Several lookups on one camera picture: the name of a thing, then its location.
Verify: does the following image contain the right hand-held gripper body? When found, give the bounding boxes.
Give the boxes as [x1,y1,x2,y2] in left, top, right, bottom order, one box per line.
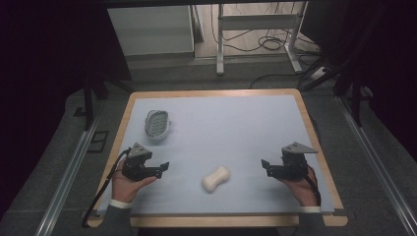
[276,141,319,182]

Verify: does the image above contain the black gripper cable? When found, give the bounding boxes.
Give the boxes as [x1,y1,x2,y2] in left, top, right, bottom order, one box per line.
[81,147,132,229]
[304,164,323,207]

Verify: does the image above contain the grey soap dish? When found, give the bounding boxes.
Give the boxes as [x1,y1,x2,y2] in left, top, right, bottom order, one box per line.
[144,109,172,142]

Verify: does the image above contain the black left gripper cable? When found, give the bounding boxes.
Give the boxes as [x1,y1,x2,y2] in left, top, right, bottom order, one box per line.
[81,147,132,229]

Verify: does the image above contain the white power strip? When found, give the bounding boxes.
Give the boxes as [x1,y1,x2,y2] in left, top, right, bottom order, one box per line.
[308,66,330,82]

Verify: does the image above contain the bundle of black floor cables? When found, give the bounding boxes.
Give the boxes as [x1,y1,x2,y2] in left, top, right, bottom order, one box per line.
[210,2,322,57]

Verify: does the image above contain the person's right hand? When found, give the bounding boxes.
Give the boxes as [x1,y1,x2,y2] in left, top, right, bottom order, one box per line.
[279,165,320,207]

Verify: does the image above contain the white desk frame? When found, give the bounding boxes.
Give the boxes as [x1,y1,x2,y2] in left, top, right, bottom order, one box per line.
[215,0,310,77]

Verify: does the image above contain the white cabinet panel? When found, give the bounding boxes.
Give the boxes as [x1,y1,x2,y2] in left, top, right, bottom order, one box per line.
[107,4,196,57]

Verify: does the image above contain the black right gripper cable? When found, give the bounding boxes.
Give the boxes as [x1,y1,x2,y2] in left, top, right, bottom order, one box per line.
[304,164,323,207]

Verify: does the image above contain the black metal stand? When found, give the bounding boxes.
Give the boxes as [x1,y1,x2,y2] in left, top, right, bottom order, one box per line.
[300,0,387,128]
[81,77,134,132]

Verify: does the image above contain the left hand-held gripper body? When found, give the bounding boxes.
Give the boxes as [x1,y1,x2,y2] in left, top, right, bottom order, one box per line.
[121,142,164,182]

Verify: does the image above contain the wooden table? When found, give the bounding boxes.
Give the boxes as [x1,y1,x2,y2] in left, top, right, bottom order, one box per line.
[87,88,349,229]

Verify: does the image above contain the light blue table mat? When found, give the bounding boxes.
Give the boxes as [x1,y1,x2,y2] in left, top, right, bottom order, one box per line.
[96,94,335,216]

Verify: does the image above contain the metal floor rail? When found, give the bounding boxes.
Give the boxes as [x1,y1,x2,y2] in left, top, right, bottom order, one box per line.
[33,106,103,236]
[336,95,417,236]

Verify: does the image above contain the person's left hand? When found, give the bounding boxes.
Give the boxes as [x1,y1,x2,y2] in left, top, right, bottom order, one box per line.
[111,158,157,205]

